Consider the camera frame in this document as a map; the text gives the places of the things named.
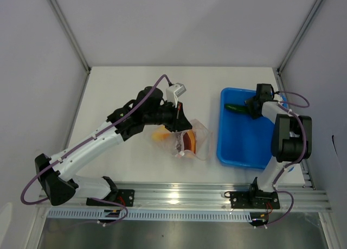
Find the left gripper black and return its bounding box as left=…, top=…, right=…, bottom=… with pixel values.
left=144, top=100, right=192, bottom=133

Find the green cucumber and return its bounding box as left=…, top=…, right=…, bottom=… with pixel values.
left=224, top=104, right=249, bottom=114

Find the red orange steak slice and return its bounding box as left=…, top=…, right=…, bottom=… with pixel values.
left=182, top=130, right=196, bottom=154

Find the clear pink zip top bag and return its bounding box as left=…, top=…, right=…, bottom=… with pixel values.
left=150, top=119, right=214, bottom=161

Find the yellow lemon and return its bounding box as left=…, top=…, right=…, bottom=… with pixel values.
left=151, top=126, right=171, bottom=142

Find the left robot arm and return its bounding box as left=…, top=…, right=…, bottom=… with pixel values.
left=35, top=83, right=192, bottom=206

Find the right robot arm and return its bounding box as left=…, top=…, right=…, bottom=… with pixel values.
left=245, top=84, right=312, bottom=208

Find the blue plastic tray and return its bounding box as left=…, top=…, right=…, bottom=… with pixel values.
left=216, top=87, right=274, bottom=170

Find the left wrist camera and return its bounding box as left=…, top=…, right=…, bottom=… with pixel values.
left=166, top=83, right=187, bottom=107

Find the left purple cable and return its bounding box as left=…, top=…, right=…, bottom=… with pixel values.
left=21, top=74, right=174, bottom=206

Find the purple cable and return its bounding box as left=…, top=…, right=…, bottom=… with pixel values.
left=21, top=74, right=174, bottom=206
left=272, top=90, right=310, bottom=191

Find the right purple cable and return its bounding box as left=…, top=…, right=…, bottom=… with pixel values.
left=272, top=90, right=310, bottom=191

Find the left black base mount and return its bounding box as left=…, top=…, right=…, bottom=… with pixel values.
left=86, top=189, right=135, bottom=207

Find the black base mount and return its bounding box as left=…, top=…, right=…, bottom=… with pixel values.
left=86, top=189, right=135, bottom=207
left=224, top=191, right=280, bottom=209

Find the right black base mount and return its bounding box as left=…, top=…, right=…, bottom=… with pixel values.
left=224, top=191, right=280, bottom=209

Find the aluminium rail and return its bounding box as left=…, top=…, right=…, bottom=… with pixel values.
left=36, top=162, right=331, bottom=212

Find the right aluminium frame post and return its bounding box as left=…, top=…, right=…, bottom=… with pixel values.
left=277, top=0, right=325, bottom=76

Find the aluminium frame post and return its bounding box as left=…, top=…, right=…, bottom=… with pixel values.
left=277, top=0, right=325, bottom=76
left=47, top=0, right=91, bottom=74

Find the white slotted cable duct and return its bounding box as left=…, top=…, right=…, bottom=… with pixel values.
left=47, top=208, right=252, bottom=222

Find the left aluminium frame post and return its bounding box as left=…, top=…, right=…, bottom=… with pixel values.
left=47, top=0, right=91, bottom=74

